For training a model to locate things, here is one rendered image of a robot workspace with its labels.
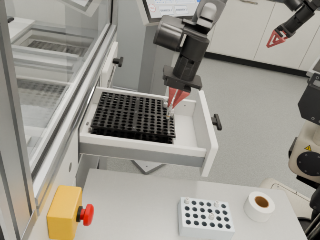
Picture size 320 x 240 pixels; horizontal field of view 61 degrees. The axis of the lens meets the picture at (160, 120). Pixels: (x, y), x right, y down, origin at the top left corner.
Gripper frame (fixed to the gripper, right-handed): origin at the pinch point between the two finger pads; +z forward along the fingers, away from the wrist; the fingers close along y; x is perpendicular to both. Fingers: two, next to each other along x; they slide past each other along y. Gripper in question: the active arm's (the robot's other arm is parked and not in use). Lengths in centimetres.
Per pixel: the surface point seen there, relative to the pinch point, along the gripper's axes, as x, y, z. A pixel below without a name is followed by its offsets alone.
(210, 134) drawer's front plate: 8.0, -10.8, 0.6
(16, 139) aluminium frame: 40.2, 23.4, -12.4
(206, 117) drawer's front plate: 0.4, -10.6, 0.5
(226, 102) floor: -180, -90, 80
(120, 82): -170, 19, 88
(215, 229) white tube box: 26.5, -15.1, 13.4
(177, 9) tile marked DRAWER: -87, -2, -7
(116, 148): 11.9, 11.2, 9.9
